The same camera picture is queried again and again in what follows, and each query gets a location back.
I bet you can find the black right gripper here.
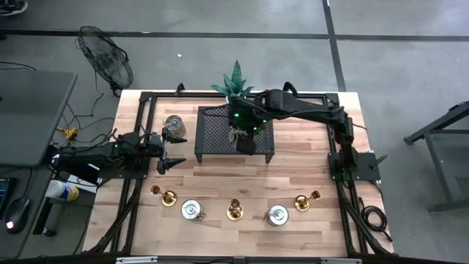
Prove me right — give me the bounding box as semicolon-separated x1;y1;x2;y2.
227;98;274;155

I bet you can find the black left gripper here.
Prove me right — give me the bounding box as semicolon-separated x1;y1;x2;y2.
149;127;188;175

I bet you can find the gold candlestick holder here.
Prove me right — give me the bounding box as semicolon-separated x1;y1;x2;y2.
150;185;178;208
226;198;244;221
293;190;322;213

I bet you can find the black perforated metal rack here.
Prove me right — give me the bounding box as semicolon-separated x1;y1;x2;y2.
193;106;276;164

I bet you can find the green plant in white pot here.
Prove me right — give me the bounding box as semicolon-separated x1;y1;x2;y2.
210;59;256;103

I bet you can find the white paper sheet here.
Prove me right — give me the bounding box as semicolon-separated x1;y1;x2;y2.
65;174;99;194

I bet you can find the black control box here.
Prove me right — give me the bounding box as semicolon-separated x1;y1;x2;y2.
45;146;100;185

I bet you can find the yellow power plug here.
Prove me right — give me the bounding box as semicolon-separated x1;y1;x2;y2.
56;126;80;141

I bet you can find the black floor fan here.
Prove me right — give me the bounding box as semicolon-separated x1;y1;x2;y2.
75;25;135;98

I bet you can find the white wipes canister yellow lid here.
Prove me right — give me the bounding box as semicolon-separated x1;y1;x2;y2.
44;179;81;202

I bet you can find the large grey desk top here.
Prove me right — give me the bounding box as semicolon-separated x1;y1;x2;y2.
0;68;79;168

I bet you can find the grey computer desk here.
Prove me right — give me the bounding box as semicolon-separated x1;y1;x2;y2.
0;164;56;260

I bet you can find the black computer mouse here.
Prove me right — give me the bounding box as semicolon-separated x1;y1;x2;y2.
3;197;32;235

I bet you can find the black framed desk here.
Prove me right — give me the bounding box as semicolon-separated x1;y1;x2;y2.
402;100;469;216

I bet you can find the person's shoe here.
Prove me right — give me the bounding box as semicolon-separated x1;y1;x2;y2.
0;0;29;17

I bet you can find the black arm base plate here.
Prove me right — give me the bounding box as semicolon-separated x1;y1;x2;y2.
328;151;388;183
97;161;151;180

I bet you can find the black aluminium rig frame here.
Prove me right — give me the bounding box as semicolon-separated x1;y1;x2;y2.
82;90;395;264

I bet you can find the black fan cable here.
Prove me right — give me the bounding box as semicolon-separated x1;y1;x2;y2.
58;69;117;147

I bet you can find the silver metal bracket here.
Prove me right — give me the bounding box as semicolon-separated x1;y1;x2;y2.
115;256;159;264
320;257;363;264

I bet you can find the coiled black cable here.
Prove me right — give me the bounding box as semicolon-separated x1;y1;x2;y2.
360;197;394;243

